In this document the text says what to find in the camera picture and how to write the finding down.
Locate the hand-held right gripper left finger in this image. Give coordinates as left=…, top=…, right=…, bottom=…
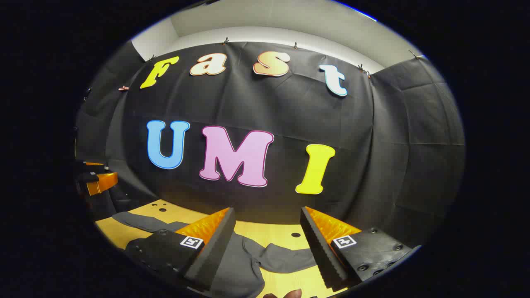
left=124, top=207, right=236, bottom=292

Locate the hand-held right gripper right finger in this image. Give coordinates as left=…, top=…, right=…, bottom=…
left=300, top=206, right=414, bottom=289

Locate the grey collared shirt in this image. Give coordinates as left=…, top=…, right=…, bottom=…
left=112, top=211, right=317, bottom=298

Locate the black backdrop cloth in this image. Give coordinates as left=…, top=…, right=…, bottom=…
left=75, top=39, right=466, bottom=249

